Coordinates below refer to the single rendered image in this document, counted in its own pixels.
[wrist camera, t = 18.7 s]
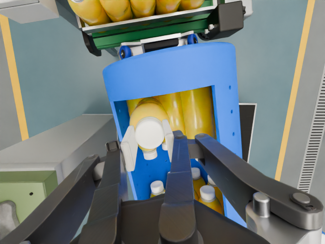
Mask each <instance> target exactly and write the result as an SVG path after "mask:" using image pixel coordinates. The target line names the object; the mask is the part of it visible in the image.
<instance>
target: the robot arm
mask: <svg viewBox="0 0 325 244"><path fill-rule="evenodd" d="M162 124H163V129H164V135H165V141H166V145H167V149H168V154H169V159H170V162H171V168H170V173H168V174H167V180H166V187H165V193H163V194H159V195H157V196H154V197H152V198H149V199H146V200H129V198H128V186H127V174H126V170H127V171H128V172H129V171H133V170H134V168H135V162H136V155H137V148H138V143H137V141H136V139H135V129H134V126H133V125H130V126H129V127H128V129H127V131H126V133H125V135H124V138H123V140H122V141H120V142H119V141H118V140H112V141H109V142H107V143H105V147H106V150H107V154H106V156H104V157H101V158H100V157H99V155H98V154H92V155H89V156H88V157H86V158H85V159H84V160H83V161H82V162H81V163H80V164H79V165H78V166H77V167H76V168H75V169H74V170H73V171H72V172H71V173H70V174H69V175H68V176H67V177H66V178H65V179H64V180H63V181H62V182H61V183H60V184H59V185H58V186H57V187H56V188H55V189H54V190H53V191H52V192H51V193H50V194H49V195H48V196H47V197H46V198H45V199H44V200H43V201H42V202H41V203H40V204H39V205H38V206H37V207H36V208H35V209H34V210H33V211H32V212H31V214H30V215H29V216H28V217H27V218H26V219H25V220H24V221H23V222H22V223H21V224H20V223H19V220H18V218H17V215H16V204H15V203H14V202H13V201H10V200H7V201H4V202H2V203H0V244H321V239H322V223H323V211H324V206H323V204H322V202H321V201H320V200H319V199H318V198H316V197H315V196H313V195H311V194H309V193H306V192H304V191H302V190H299V189H297V188H294V187H292V186H290V185H287V184H285V183H282V182H280V181H277V180H275V179H273V178H270V177H268V176H266V175H264V174H263V173H261V172H260V171H259V170H257V169H256V168H254V167H253V166H252V165H250V164H249V163H247V162H246V161H245V160H243V159H242V158H240V157H239V156H238V155H236V154H235V153H233V152H232V151H231V150H229V149H228V148H226V147H225V146H223V145H222V144H221V143H219V142H218V141H217V140H215V139H214V138H212V137H211V136H210V135H208V134H204V133H199V134H197V135H195V136H194V137H195V139H187V136H186V135H183V133H182V131H180V130H176V131H172V130H171V127H170V125H169V122H168V120H167V119H163V120H162ZM190 159H198V162H199V163H200V165H201V166H202V167H203V169H204V170H205V171H206V173H207V174H208V175H209V177H210V178H211V179H212V181H213V182H214V183H215V185H216V186H217V187H218V188H219V189H220V191H221V192H222V193H223V195H224V196H225V197H226V199H227V200H228V201H229V203H230V204H231V205H232V206H233V208H234V209H235V211H236V212H237V213H238V214H239V216H240V217H241V218H242V219H243V220H244V222H245V223H246V224H247V228H246V227H244V226H242V225H240V224H239V223H237V222H235V221H233V220H231V219H230V218H228V217H226V216H224V215H222V214H220V213H219V212H217V211H215V210H213V209H211V208H210V207H208V206H206V205H204V204H202V203H200V202H199V201H197V200H195V195H194V187H193V179H192V168H191V160H190ZM125 167H126V168H125ZM89 209H90V211H89ZM88 211H89V216H88V220H87V223H86V224H85V225H83V227H82V230H81V233H80V234H79V235H78V236H77V237H76V238H74V236H75V235H76V233H77V231H78V229H79V227H80V226H81V224H82V222H83V220H84V218H85V217H86V215H87V213H88ZM73 238H74V239H73Z"/></svg>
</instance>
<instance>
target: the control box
mask: <svg viewBox="0 0 325 244"><path fill-rule="evenodd" d="M0 14H1V15H3V16H5V17H7V18H10V19H12V20H14V21H16V22H18V23H20V24H24V23H30V22H35V21H41V20H47V19H53V18H59V13H58V9H57V6H56V2H55V0H0Z"/></svg>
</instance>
